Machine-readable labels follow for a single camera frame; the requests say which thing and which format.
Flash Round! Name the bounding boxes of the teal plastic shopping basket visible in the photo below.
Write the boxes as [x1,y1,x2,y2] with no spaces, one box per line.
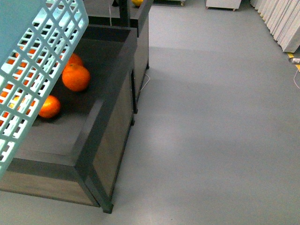
[0,0,89,174]

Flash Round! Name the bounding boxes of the orange fruit middle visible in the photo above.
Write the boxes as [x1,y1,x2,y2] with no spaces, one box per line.
[62,64,91,92]

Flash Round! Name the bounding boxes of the orange fruit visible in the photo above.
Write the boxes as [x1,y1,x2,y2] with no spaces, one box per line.
[38,95,61,119]
[62,64,91,92]
[66,53,84,66]

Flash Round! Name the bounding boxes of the white cabinet on wheels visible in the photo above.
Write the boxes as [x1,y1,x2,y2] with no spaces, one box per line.
[205,0,241,11]

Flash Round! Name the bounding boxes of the dark wooden display stand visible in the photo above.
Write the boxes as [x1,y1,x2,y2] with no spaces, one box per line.
[0,0,152,213]

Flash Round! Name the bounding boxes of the white stacked panels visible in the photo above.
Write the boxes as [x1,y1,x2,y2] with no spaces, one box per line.
[249,0,300,53]

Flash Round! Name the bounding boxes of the orange fruit front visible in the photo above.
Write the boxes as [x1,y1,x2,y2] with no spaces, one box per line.
[38,95,61,119]

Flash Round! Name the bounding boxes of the orange fruit back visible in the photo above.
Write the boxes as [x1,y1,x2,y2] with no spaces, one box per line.
[66,53,84,66]

